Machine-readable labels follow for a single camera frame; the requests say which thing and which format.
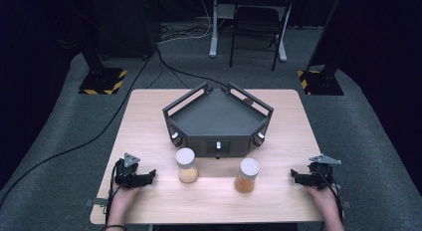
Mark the dark cabinet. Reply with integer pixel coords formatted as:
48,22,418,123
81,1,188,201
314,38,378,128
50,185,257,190
92,0,161,59

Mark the long black floor cable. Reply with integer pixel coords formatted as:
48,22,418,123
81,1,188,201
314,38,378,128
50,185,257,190
0,45,157,207

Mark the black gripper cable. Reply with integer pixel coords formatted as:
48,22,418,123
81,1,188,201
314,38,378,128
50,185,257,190
315,167,344,224
105,159,123,227

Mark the black folding chair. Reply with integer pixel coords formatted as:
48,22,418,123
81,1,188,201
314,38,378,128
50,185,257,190
229,4,287,72

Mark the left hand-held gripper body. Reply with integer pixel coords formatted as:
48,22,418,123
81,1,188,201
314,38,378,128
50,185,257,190
113,152,144,189

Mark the black corner shelf rack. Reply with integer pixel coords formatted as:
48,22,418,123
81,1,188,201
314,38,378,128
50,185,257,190
161,81,275,159

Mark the person's right hand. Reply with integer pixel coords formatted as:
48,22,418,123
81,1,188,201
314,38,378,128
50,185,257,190
303,184,340,216

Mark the jar with orange powder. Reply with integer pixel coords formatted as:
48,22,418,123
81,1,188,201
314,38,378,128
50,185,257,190
233,157,261,194

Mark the person's left hand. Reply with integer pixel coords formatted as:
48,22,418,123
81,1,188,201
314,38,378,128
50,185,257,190
110,181,144,213

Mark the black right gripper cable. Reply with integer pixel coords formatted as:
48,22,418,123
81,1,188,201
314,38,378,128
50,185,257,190
315,167,344,224

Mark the grey table bracket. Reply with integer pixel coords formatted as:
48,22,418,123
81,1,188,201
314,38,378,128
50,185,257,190
85,198,109,208

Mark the white desk frame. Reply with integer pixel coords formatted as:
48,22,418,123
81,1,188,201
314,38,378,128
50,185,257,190
208,0,293,63

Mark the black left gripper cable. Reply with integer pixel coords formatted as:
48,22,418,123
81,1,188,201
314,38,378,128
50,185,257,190
105,159,123,227

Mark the black stand with striped base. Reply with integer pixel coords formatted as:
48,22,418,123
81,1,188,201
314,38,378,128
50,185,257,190
297,0,345,97
78,0,128,96

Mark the jar with pale yellow powder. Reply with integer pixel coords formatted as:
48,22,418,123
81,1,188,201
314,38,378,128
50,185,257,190
174,146,199,184

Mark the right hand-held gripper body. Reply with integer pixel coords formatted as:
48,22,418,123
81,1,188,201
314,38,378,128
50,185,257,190
307,153,342,191

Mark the white floor cable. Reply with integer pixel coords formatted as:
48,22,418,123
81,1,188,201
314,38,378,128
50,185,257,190
158,0,214,45

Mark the black cable to rack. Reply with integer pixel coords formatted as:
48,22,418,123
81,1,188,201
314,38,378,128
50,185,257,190
153,45,231,91

